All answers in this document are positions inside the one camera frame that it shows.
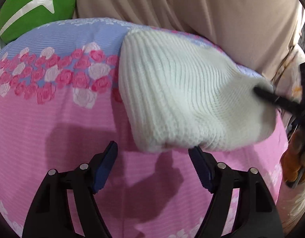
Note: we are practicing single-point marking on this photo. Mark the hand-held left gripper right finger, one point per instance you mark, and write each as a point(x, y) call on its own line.
point(202, 171)

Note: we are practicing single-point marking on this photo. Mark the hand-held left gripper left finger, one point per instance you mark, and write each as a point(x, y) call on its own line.
point(105, 168)

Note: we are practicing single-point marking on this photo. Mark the pink floral blanket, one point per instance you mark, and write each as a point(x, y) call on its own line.
point(55, 116)

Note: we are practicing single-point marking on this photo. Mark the beige curtain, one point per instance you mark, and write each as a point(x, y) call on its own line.
point(192, 2)

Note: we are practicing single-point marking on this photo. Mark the white knit sweater black stripe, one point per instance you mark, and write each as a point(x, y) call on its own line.
point(179, 91)

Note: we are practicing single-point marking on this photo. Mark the person's right hand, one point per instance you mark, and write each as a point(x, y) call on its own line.
point(293, 161)

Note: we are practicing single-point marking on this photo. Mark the green pillow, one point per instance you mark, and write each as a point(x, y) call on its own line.
point(31, 5)

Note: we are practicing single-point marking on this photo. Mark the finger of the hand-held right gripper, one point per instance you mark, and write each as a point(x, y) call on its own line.
point(273, 96)

